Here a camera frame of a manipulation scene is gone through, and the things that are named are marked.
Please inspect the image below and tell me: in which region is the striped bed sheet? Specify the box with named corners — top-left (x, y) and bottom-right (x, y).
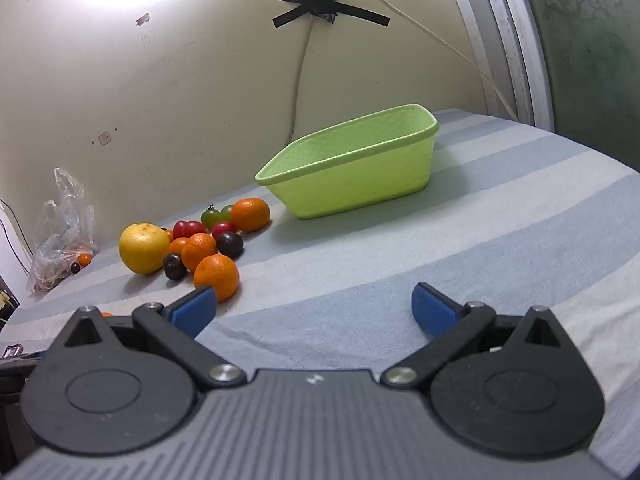
top-left (0, 107), bottom-right (640, 480)

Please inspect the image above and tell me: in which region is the orange mandarin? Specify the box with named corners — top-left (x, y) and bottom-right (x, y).
top-left (193, 254), bottom-right (240, 303)
top-left (231, 198), bottom-right (271, 232)
top-left (181, 233), bottom-right (218, 272)

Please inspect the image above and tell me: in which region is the dark purple plum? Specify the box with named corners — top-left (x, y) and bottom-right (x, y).
top-left (216, 231), bottom-right (245, 260)
top-left (163, 253), bottom-right (188, 281)

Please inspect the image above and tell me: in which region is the black cable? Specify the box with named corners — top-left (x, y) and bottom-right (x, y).
top-left (0, 199), bottom-right (31, 276)

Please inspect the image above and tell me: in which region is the white cable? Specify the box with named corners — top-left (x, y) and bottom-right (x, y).
top-left (320, 0), bottom-right (520, 122)

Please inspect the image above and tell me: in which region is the black tape cross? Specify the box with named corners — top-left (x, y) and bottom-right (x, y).
top-left (270, 0), bottom-right (399, 29)

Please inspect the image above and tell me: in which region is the yellow grapefruit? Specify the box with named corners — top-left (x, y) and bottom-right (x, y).
top-left (118, 222), bottom-right (171, 276)

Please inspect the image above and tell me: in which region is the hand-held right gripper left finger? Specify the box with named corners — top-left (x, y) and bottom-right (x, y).
top-left (47, 285), bottom-right (247, 391)

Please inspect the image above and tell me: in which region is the dark cluttered shelf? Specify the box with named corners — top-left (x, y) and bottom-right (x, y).
top-left (0, 275), bottom-right (21, 326)

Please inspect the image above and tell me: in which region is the clear plastic bag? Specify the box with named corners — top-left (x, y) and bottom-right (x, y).
top-left (26, 167), bottom-right (97, 295)

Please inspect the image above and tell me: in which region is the green plastic basket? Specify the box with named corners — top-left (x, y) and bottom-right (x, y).
top-left (254, 103), bottom-right (440, 220)

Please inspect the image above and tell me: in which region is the grey cable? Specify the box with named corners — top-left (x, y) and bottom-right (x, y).
top-left (289, 12), bottom-right (317, 143)

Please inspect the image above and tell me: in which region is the patterned window glass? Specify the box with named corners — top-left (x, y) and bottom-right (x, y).
top-left (515, 0), bottom-right (640, 171)

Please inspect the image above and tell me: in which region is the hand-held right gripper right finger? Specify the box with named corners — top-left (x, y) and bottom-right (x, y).
top-left (380, 282), bottom-right (583, 389)

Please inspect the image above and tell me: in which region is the white window frame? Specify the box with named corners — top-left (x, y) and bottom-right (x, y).
top-left (452, 0), bottom-right (555, 133)

